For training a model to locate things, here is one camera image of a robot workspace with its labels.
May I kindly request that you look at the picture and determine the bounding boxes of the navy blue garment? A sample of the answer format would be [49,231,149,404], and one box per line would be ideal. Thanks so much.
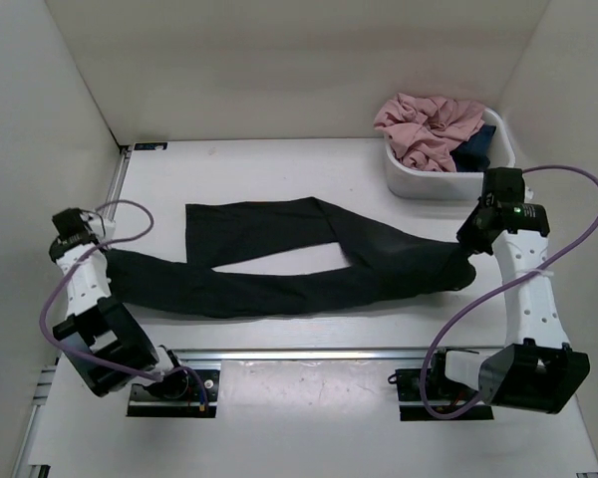
[450,124,496,173]

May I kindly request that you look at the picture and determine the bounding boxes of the black trousers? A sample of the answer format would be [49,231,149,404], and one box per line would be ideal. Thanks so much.
[106,197,476,319]

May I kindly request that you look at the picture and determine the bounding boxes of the aluminium frame rail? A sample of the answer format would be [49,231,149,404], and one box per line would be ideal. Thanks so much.
[11,145,132,477]

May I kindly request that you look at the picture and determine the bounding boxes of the pink crumpled garment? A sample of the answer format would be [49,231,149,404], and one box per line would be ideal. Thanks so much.
[374,93,485,173]

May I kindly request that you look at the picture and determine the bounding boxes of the white plastic basket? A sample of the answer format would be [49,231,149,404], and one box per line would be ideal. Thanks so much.
[384,107,517,202]

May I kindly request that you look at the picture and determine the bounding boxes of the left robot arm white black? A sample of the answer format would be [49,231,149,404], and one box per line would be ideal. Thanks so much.
[49,208,189,398]

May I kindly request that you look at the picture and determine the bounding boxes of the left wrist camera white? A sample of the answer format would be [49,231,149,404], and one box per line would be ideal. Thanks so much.
[81,210,116,239]

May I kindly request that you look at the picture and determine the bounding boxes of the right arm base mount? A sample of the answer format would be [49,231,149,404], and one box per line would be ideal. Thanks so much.
[387,368,494,422]

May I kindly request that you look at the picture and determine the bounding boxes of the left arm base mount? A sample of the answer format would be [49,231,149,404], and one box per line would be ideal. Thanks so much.
[127,361,221,419]

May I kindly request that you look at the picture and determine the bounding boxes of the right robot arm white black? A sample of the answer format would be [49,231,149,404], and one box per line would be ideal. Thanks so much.
[428,167,590,414]

